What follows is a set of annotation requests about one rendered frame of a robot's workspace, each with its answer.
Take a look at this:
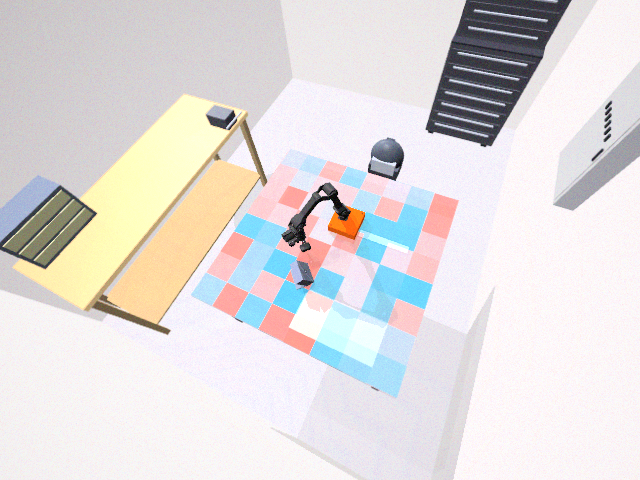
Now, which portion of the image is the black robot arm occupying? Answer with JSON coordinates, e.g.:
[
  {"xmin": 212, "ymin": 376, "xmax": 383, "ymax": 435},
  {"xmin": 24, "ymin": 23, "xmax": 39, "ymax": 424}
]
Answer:
[{"xmin": 281, "ymin": 182, "xmax": 351, "ymax": 247}]

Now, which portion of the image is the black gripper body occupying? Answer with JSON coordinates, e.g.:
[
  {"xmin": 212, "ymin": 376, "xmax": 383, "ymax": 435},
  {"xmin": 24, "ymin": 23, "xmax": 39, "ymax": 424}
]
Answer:
[{"xmin": 295, "ymin": 231, "xmax": 311, "ymax": 252}]

